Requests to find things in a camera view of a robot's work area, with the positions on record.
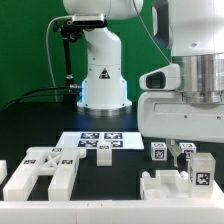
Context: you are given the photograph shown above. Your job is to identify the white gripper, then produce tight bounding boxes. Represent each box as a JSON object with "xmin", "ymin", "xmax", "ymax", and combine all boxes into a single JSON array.
[{"xmin": 137, "ymin": 91, "xmax": 224, "ymax": 167}]

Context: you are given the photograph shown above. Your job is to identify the white chair seat part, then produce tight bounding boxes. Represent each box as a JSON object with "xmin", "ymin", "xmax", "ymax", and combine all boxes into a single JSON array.
[{"xmin": 140, "ymin": 170, "xmax": 189, "ymax": 200}]

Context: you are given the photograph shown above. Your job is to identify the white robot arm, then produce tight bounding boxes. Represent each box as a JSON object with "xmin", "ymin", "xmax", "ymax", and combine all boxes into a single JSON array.
[{"xmin": 63, "ymin": 0, "xmax": 224, "ymax": 143}]

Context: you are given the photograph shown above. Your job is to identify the white small cube right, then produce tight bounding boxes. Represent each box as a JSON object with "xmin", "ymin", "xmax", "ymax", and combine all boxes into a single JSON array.
[{"xmin": 179, "ymin": 142, "xmax": 196, "ymax": 160}]

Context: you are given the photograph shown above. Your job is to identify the white small cube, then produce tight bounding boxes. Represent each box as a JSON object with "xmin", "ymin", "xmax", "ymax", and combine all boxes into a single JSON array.
[
  {"xmin": 179, "ymin": 142, "xmax": 196, "ymax": 160},
  {"xmin": 151, "ymin": 142, "xmax": 167, "ymax": 161}
]

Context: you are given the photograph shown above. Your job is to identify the white small cube left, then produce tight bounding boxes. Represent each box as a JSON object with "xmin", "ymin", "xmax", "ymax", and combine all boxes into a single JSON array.
[{"xmin": 151, "ymin": 142, "xmax": 167, "ymax": 161}]

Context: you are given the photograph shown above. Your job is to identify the white obstacle fence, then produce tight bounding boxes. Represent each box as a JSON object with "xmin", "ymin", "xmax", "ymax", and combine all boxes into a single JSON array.
[{"xmin": 0, "ymin": 176, "xmax": 224, "ymax": 224}]

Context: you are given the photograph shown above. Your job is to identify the white block at left edge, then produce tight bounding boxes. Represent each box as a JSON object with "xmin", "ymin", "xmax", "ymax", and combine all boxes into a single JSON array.
[{"xmin": 0, "ymin": 160, "xmax": 7, "ymax": 184}]

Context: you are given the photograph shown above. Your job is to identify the white marker base plate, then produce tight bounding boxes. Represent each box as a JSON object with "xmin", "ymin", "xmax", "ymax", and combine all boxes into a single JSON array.
[{"xmin": 56, "ymin": 132, "xmax": 144, "ymax": 150}]

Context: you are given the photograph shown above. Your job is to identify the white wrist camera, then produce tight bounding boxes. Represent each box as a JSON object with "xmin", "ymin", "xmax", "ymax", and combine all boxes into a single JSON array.
[{"xmin": 139, "ymin": 63, "xmax": 181, "ymax": 91}]

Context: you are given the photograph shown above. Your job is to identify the white chair back frame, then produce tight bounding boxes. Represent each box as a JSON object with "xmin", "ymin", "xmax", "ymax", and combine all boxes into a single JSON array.
[{"xmin": 3, "ymin": 147, "xmax": 86, "ymax": 201}]

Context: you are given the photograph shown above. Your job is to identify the black cables on table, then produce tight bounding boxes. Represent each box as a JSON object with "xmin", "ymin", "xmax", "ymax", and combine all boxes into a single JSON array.
[{"xmin": 0, "ymin": 85, "xmax": 83, "ymax": 113}]

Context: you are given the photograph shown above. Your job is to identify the background camera on stand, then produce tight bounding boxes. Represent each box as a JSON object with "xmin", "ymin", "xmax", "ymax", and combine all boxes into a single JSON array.
[{"xmin": 72, "ymin": 14, "xmax": 107, "ymax": 28}]

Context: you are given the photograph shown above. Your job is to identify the white camera cable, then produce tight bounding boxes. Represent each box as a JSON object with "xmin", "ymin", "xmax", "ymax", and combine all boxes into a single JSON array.
[{"xmin": 45, "ymin": 15, "xmax": 74, "ymax": 103}]

